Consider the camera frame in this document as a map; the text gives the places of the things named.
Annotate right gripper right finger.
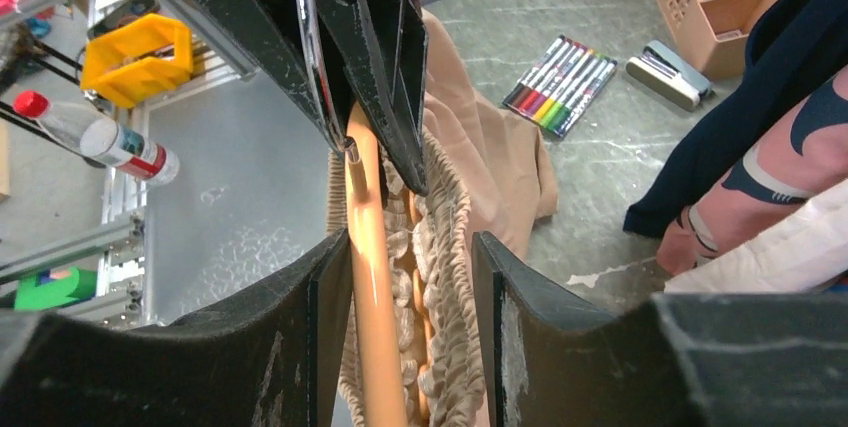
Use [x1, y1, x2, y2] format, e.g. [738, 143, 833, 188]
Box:
[472, 232, 847, 426]

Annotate plastic water bottle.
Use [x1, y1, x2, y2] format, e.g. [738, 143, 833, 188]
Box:
[13, 90, 180, 187]

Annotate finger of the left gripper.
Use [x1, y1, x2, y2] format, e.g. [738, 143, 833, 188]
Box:
[186, 0, 343, 156]
[311, 0, 428, 195]

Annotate grey stapler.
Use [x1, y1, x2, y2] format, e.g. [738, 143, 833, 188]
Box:
[625, 40, 714, 111]

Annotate beige shorts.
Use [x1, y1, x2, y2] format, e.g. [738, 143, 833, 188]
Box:
[324, 9, 560, 427]

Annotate yellow plastic object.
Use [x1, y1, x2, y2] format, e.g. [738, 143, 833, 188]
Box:
[79, 14, 194, 109]

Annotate pack of coloured markers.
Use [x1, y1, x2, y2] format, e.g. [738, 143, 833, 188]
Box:
[502, 35, 618, 139]

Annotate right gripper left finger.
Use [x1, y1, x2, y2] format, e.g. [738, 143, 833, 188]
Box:
[1, 229, 352, 426]

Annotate pink patterned shorts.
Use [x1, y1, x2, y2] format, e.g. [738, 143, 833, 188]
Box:
[657, 69, 847, 276]

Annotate green plastic object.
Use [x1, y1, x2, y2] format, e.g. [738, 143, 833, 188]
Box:
[13, 267, 97, 311]

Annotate navy blue shorts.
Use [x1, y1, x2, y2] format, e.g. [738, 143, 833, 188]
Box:
[622, 0, 847, 239]

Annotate white shorts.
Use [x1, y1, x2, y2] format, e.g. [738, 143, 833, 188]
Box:
[664, 181, 847, 294]

